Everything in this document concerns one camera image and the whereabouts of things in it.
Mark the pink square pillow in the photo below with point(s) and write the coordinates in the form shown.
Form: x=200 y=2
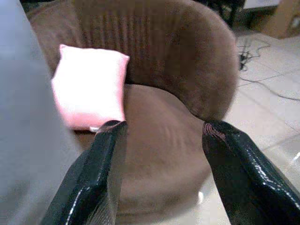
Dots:
x=89 y=89

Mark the white top table black frame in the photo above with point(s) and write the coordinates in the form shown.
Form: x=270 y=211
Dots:
x=230 y=11

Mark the brown cardboard box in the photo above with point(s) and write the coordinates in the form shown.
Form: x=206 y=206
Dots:
x=281 y=21

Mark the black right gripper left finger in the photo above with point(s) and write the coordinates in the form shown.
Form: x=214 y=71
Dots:
x=93 y=178

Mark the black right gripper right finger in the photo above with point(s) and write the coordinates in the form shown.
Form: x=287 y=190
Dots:
x=248 y=187

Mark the brown velvet round sofa chair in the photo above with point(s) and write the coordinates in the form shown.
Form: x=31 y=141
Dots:
x=164 y=70

